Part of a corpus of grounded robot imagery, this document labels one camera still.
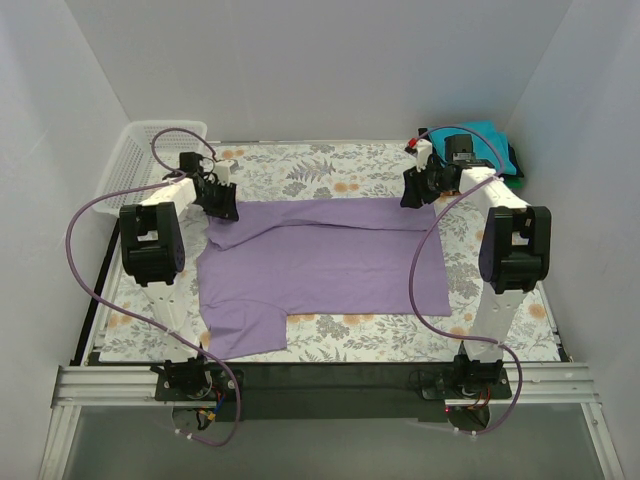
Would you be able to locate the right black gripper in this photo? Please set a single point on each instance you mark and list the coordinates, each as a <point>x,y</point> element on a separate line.
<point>417,182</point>

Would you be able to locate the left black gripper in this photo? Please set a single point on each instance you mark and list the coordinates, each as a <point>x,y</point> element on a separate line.
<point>216,193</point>

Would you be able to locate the purple t shirt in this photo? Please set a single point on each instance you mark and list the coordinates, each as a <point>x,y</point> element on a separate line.
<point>331,256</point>

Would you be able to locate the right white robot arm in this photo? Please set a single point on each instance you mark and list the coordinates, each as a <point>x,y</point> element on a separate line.
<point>514,257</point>

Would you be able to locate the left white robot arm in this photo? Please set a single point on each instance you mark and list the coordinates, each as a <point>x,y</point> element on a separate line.
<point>153,253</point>

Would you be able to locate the black folded t shirt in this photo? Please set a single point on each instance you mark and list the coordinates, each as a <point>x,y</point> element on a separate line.
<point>497,138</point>

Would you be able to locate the teal folded t shirt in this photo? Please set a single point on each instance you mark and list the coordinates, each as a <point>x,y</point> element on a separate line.
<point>486,140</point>

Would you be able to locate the white plastic basket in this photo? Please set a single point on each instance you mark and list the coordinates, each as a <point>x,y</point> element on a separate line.
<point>132,163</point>

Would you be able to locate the green folded t shirt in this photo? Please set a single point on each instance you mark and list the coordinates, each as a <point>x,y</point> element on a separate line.
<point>514,183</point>

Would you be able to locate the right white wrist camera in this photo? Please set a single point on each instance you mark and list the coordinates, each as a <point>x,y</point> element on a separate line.
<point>421,149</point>

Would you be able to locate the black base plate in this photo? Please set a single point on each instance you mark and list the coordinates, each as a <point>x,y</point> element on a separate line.
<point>329,391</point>

